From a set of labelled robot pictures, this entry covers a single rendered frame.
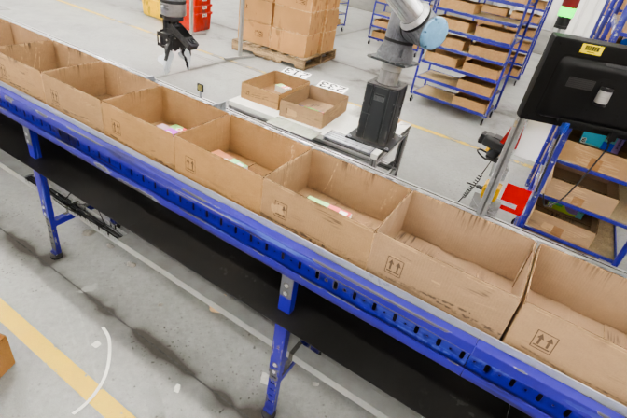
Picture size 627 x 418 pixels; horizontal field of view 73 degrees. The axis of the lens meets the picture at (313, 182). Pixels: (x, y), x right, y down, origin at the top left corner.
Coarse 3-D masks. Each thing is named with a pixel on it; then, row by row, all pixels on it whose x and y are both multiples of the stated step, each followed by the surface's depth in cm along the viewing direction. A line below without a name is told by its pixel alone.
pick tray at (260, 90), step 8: (272, 72) 290; (280, 72) 290; (248, 80) 268; (256, 80) 276; (264, 80) 284; (272, 80) 294; (280, 80) 293; (288, 80) 290; (296, 80) 287; (304, 80) 284; (248, 88) 261; (256, 88) 258; (264, 88) 285; (272, 88) 287; (296, 88) 267; (248, 96) 264; (256, 96) 261; (264, 96) 258; (272, 96) 255; (280, 96) 254; (264, 104) 261; (272, 104) 258
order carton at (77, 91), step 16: (80, 64) 192; (96, 64) 198; (112, 64) 198; (48, 80) 178; (64, 80) 189; (80, 80) 195; (96, 80) 201; (112, 80) 202; (128, 80) 196; (144, 80) 190; (48, 96) 183; (64, 96) 175; (80, 96) 169; (96, 96) 204; (112, 96) 207; (64, 112) 180; (80, 112) 174; (96, 112) 168; (96, 128) 172
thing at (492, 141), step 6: (486, 132) 182; (492, 132) 182; (480, 138) 181; (486, 138) 180; (492, 138) 179; (498, 138) 178; (486, 144) 180; (492, 144) 179; (498, 144) 178; (504, 144) 177; (486, 150) 184; (492, 150) 182; (498, 150) 179; (486, 156) 183; (492, 156) 183
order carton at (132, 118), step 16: (128, 96) 173; (144, 96) 180; (160, 96) 187; (176, 96) 182; (112, 112) 162; (128, 112) 176; (144, 112) 183; (160, 112) 191; (176, 112) 186; (192, 112) 181; (208, 112) 176; (224, 112) 171; (112, 128) 166; (128, 128) 160; (144, 128) 155; (128, 144) 164; (144, 144) 159; (160, 144) 154; (160, 160) 157
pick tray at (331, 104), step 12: (288, 96) 255; (300, 96) 271; (312, 96) 280; (324, 96) 276; (336, 96) 272; (348, 96) 267; (288, 108) 247; (300, 108) 243; (312, 108) 266; (324, 108) 269; (336, 108) 254; (300, 120) 247; (312, 120) 243; (324, 120) 243
